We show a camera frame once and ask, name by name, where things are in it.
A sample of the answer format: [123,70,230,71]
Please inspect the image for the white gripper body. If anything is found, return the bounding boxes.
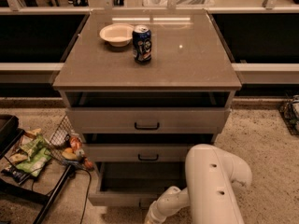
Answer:
[144,186,189,224]

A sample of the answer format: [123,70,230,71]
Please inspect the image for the grey bottom drawer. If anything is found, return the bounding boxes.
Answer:
[89,161,186,207]

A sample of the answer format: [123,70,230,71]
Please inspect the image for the grey drawer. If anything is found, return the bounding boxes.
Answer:
[65,107,230,133]
[89,161,186,207]
[83,144,193,162]

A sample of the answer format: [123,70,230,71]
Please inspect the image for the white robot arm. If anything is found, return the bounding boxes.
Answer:
[144,144,252,224]

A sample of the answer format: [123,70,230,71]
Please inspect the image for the grey middle drawer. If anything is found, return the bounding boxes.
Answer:
[83,144,193,162]

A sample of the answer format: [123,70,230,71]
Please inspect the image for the grey drawer cabinet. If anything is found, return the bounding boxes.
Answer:
[51,8,243,208]

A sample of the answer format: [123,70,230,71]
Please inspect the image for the grey top drawer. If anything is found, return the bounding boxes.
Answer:
[65,107,230,133]

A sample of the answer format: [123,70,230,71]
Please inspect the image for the orange fruit toy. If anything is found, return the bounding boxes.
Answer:
[69,136,82,151]

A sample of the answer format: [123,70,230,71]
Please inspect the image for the green snack bag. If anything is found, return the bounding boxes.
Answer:
[17,147,51,177]

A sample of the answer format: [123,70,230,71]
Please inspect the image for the dark blue snack bag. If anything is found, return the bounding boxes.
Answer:
[1,166,30,185]

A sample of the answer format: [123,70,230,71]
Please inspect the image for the blue soda can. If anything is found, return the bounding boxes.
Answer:
[132,25,151,63]

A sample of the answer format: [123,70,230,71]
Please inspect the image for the white bowl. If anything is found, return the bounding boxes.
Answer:
[99,23,134,47]

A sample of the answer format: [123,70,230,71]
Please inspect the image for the black cable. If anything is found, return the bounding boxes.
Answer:
[69,166,93,224]

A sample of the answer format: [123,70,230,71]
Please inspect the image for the wire basket left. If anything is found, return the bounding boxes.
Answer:
[49,116,79,166]

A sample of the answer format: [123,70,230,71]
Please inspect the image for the wire basket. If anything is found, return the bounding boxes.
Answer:
[279,95,299,135]
[49,116,79,166]

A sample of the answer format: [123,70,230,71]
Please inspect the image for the wire basket right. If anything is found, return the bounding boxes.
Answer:
[279,95,299,135]

